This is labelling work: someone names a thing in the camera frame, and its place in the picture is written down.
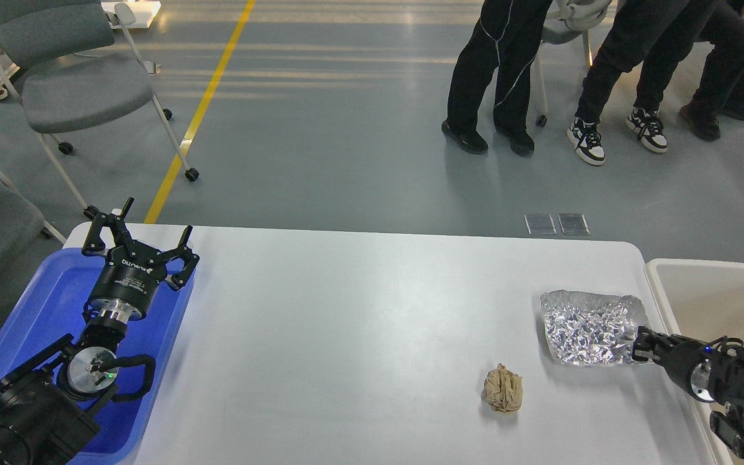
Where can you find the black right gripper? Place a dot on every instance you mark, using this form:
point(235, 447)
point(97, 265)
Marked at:
point(683, 359)

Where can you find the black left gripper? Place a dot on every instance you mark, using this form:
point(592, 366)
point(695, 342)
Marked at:
point(124, 279)

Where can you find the silver foil bag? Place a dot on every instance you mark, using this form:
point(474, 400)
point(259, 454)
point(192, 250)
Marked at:
point(591, 330)

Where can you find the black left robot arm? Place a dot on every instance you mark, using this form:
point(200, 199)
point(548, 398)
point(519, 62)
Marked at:
point(82, 356)

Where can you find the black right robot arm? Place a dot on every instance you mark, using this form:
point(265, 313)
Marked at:
point(726, 355)

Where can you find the beige plastic bin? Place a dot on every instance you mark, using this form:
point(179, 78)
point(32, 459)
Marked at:
point(703, 300)

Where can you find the blue plastic tray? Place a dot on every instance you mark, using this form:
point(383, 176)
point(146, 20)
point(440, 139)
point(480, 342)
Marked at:
point(51, 307)

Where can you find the right metal floor plate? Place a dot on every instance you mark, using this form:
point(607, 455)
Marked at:
point(574, 224)

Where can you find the metal floor plate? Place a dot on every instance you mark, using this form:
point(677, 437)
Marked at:
point(540, 224)
point(574, 224)

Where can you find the crumpled brown paper ball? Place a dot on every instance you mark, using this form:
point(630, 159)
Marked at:
point(503, 390)

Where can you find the left metal floor plate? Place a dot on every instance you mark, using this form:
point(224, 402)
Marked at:
point(540, 224)

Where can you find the white equipment base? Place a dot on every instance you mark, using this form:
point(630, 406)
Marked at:
point(142, 12)

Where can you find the seated person in dark trousers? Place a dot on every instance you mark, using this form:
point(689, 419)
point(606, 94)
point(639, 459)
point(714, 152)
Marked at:
point(721, 87)

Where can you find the white swivel chair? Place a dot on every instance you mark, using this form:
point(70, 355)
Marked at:
point(570, 20)

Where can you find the person in black striped trousers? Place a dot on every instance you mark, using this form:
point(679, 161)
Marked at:
point(504, 43)

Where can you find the grey chair with white frame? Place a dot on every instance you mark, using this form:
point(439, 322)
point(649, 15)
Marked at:
point(60, 97)

